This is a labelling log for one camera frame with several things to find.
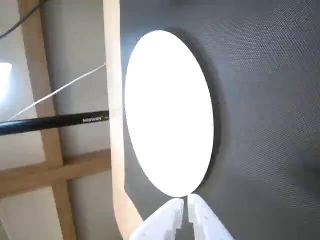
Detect black tripod pole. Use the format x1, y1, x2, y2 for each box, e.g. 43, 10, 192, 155
0, 110, 110, 137

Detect dark grey square mat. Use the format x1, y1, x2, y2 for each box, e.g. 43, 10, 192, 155
117, 0, 320, 240

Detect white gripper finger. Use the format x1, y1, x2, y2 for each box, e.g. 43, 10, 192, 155
129, 198, 185, 240
187, 192, 236, 240

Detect light wooden frame beams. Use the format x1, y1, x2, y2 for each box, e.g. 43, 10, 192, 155
0, 0, 112, 240

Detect thin white cable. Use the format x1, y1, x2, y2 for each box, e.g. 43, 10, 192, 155
0, 62, 107, 121

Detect round white dish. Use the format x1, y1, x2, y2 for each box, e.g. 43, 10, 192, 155
124, 30, 215, 198

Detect thin dark cable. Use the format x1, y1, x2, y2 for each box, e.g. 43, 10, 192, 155
0, 0, 48, 39

